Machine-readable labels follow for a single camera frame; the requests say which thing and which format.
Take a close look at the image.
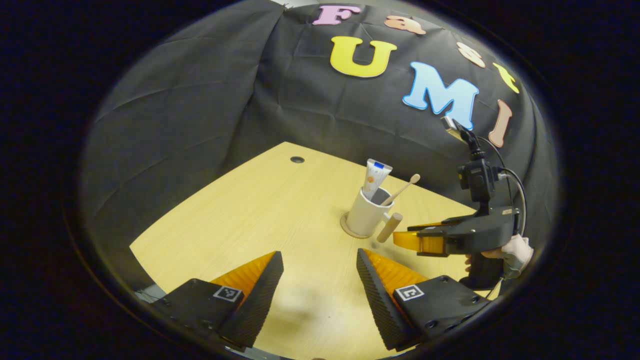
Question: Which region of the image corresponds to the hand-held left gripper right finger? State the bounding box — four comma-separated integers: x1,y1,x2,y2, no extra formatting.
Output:
356,247,493,352

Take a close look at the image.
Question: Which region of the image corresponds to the white cup with wooden handle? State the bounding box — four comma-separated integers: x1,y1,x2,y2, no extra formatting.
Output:
346,187,404,244

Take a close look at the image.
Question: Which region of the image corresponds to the light wooden desktop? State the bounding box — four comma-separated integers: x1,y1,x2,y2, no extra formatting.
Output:
130,141,501,360

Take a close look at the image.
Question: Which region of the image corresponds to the white toothpaste tube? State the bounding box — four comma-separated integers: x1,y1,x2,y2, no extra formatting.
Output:
362,158,393,202

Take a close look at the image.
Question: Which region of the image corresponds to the black backdrop cloth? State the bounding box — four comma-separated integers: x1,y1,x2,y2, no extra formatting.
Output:
80,0,558,291

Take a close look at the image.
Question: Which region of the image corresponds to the black cable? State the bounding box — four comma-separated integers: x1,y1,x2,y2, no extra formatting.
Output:
477,135,529,237

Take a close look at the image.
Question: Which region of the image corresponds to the wooden toothbrush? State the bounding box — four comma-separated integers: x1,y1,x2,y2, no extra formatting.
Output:
381,173,421,207

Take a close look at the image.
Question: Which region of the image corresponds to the round cork coaster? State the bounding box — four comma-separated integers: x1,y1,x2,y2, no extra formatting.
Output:
340,212,381,240

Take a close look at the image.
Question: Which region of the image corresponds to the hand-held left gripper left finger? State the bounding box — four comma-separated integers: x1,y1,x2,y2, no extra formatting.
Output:
150,251,285,351

